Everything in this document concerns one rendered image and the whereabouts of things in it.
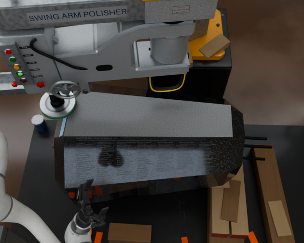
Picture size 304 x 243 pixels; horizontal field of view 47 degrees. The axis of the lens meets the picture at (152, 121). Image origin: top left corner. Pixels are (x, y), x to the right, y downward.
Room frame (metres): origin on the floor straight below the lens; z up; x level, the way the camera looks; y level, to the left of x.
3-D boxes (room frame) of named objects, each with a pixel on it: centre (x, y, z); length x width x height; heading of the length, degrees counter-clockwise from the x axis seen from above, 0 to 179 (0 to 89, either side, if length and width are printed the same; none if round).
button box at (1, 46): (1.05, 0.63, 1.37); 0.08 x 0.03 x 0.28; 96
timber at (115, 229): (0.58, 0.15, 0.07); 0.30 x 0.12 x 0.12; 86
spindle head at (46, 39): (1.18, 0.49, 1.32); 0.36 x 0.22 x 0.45; 96
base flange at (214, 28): (1.87, -0.27, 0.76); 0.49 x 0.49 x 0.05; 89
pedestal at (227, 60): (1.87, -0.27, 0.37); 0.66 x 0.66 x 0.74; 89
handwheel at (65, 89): (1.07, 0.44, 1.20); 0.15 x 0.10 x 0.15; 96
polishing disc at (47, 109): (1.17, 0.57, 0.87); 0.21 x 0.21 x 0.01
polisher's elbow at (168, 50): (1.25, -0.08, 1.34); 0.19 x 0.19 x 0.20
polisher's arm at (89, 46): (1.20, 0.18, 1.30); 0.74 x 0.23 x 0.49; 96
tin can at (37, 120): (1.49, 0.95, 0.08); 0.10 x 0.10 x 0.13
